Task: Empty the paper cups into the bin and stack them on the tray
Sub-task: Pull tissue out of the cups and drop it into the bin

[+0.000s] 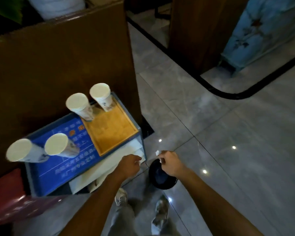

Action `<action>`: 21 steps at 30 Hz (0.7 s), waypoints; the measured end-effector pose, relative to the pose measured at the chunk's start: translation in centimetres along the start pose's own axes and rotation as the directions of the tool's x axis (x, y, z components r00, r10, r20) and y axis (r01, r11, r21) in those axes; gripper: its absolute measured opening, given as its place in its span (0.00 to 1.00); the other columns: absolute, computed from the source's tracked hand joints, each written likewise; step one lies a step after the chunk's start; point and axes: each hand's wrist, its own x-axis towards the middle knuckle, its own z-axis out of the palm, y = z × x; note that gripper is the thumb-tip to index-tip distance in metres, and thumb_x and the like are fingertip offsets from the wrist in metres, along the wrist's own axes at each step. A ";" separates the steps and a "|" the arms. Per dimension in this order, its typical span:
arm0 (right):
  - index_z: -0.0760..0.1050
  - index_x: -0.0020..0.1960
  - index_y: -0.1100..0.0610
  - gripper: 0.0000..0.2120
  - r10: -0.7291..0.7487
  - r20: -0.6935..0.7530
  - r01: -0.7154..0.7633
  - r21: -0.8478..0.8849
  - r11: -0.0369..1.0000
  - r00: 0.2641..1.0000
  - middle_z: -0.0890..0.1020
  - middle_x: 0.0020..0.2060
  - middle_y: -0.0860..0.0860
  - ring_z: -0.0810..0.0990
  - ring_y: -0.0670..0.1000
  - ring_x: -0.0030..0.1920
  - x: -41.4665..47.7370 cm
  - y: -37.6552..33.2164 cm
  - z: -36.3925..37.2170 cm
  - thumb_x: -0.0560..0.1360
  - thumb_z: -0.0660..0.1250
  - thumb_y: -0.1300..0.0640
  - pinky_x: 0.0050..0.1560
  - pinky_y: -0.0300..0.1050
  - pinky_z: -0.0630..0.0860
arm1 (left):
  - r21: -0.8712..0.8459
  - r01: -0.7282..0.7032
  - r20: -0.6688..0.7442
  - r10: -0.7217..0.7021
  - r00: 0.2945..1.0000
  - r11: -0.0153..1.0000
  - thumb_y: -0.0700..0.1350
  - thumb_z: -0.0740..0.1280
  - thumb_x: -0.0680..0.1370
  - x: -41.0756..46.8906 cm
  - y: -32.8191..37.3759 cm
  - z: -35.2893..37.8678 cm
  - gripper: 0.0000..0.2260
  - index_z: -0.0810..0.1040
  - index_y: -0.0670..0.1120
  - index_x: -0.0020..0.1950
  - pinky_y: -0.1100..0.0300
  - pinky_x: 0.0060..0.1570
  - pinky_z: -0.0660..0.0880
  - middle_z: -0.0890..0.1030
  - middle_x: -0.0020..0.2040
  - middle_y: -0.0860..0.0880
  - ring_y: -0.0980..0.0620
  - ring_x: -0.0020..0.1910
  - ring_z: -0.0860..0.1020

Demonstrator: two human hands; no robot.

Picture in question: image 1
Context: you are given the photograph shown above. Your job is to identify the person's left hand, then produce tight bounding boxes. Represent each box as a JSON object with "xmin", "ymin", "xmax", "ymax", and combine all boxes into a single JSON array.
[{"xmin": 114, "ymin": 154, "xmax": 142, "ymax": 181}]

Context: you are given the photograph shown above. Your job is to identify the person's right hand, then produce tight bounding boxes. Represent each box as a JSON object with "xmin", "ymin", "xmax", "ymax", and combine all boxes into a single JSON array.
[{"xmin": 159, "ymin": 150, "xmax": 185, "ymax": 178}]

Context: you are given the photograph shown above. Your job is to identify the person's right forearm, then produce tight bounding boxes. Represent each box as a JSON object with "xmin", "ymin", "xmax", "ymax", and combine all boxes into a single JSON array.
[{"xmin": 173, "ymin": 167, "xmax": 265, "ymax": 236}]

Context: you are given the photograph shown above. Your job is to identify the person's left forearm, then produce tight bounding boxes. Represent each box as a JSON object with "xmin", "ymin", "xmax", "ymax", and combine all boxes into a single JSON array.
[{"xmin": 59, "ymin": 169, "xmax": 128, "ymax": 236}]

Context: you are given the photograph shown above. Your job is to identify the black round trash bin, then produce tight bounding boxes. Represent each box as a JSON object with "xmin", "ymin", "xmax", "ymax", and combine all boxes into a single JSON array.
[{"xmin": 148, "ymin": 159, "xmax": 178, "ymax": 190}]

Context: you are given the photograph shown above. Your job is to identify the white paper tissue stack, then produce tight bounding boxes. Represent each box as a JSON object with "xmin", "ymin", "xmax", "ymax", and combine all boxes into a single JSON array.
[{"xmin": 69, "ymin": 139, "xmax": 146, "ymax": 195}]

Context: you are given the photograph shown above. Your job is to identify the person's left shoe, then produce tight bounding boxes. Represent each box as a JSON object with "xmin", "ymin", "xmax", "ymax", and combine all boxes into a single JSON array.
[{"xmin": 115, "ymin": 188, "xmax": 128, "ymax": 207}]

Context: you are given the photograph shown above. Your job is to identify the person's shoe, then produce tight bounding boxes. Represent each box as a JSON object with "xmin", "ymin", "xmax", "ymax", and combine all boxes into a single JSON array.
[
  {"xmin": 151, "ymin": 195, "xmax": 170, "ymax": 236},
  {"xmin": 115, "ymin": 188, "xmax": 128, "ymax": 207}
]

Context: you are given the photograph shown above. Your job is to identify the yellow wooden tray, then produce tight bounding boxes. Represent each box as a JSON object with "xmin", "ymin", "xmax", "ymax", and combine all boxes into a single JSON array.
[{"xmin": 81, "ymin": 101, "xmax": 139, "ymax": 157}]

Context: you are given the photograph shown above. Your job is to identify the clear acrylic tissue cabinet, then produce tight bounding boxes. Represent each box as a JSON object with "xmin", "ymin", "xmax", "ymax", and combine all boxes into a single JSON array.
[{"xmin": 25, "ymin": 92, "xmax": 148, "ymax": 197}]

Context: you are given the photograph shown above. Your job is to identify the person's right shoe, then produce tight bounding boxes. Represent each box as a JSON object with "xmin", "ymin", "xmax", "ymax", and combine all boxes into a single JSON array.
[{"xmin": 151, "ymin": 195, "xmax": 170, "ymax": 236}]

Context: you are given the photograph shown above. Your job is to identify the person's grey trousers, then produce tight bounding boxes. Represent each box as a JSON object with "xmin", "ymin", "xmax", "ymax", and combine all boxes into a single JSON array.
[{"xmin": 108, "ymin": 205, "xmax": 181, "ymax": 236}]

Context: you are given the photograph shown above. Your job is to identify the white paper cup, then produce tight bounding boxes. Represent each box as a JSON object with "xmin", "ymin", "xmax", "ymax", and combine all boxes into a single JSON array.
[
  {"xmin": 6, "ymin": 138, "xmax": 50, "ymax": 163},
  {"xmin": 66, "ymin": 93, "xmax": 95, "ymax": 121},
  {"xmin": 89, "ymin": 83, "xmax": 114, "ymax": 112},
  {"xmin": 44, "ymin": 133, "xmax": 80, "ymax": 158}
]

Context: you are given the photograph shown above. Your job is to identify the blue printed sign board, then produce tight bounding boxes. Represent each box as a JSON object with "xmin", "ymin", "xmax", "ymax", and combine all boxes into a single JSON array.
[{"xmin": 29, "ymin": 117, "xmax": 101, "ymax": 196}]

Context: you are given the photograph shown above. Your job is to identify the brown wooden partition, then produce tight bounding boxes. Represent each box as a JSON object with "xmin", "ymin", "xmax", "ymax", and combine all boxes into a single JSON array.
[{"xmin": 0, "ymin": 0, "xmax": 143, "ymax": 183}]

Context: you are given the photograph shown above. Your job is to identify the brown wooden booth panel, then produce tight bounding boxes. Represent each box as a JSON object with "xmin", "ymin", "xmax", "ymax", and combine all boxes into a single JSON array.
[{"xmin": 168, "ymin": 0, "xmax": 250, "ymax": 76}]

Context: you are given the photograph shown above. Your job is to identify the red upholstered seat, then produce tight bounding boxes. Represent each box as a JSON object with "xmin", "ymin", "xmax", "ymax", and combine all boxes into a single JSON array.
[{"xmin": 0, "ymin": 168, "xmax": 69, "ymax": 229}]

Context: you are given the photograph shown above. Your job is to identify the light blue floral cloth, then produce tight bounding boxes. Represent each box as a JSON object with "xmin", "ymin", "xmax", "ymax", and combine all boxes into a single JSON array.
[{"xmin": 221, "ymin": 0, "xmax": 295, "ymax": 71}]

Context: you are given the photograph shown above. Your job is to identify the white ceramic planter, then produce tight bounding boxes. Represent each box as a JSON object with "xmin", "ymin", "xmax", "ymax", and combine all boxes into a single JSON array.
[{"xmin": 26, "ymin": 0, "xmax": 86, "ymax": 21}]

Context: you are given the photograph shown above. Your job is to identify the green plant leaves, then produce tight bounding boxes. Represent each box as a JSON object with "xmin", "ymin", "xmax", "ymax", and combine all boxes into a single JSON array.
[{"xmin": 0, "ymin": 0, "xmax": 24, "ymax": 25}]

